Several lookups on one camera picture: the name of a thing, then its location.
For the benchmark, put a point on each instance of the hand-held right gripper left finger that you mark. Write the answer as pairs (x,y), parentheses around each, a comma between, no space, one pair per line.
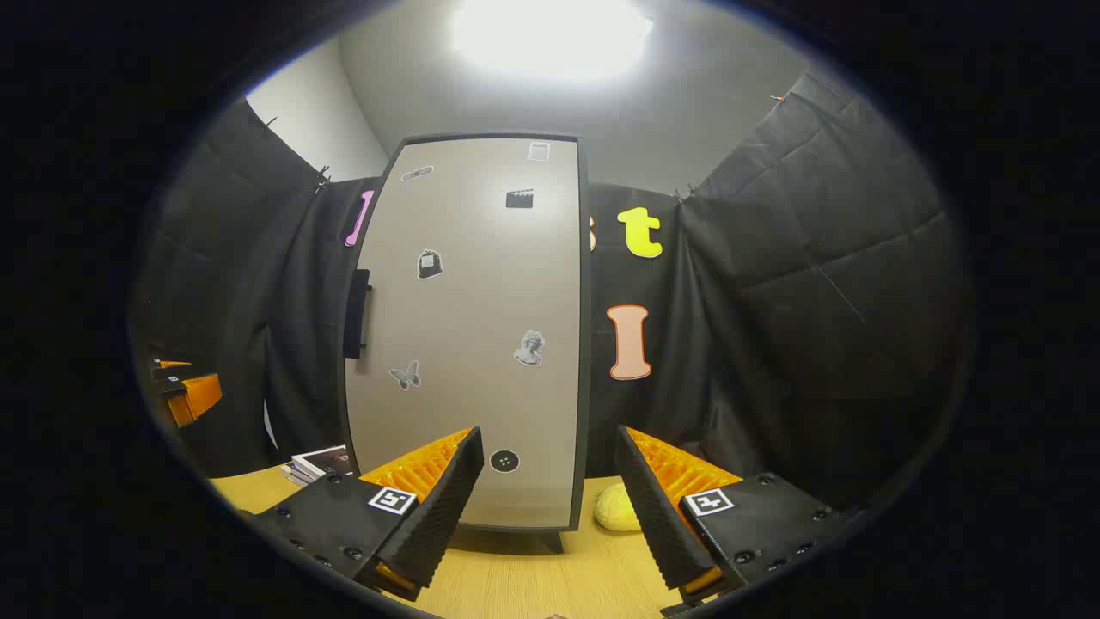
(447,507)

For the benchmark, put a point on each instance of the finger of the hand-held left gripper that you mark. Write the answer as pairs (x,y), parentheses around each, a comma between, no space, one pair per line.
(198,397)
(172,371)

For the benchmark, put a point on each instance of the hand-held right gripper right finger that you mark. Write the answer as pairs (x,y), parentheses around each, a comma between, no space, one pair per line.
(657,516)

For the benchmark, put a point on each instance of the yellow textured bun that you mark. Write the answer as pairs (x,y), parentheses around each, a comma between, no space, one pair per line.
(617,509)

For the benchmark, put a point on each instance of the white book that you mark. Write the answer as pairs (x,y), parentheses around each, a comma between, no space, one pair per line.
(296,475)

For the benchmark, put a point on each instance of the book with dark cover photo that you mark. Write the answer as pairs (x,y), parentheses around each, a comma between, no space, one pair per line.
(325,460)

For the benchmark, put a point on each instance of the black backdrop cloth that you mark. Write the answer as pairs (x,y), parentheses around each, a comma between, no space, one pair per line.
(816,301)

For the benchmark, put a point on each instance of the large ceiling light panel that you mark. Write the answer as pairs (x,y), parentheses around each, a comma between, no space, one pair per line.
(550,39)

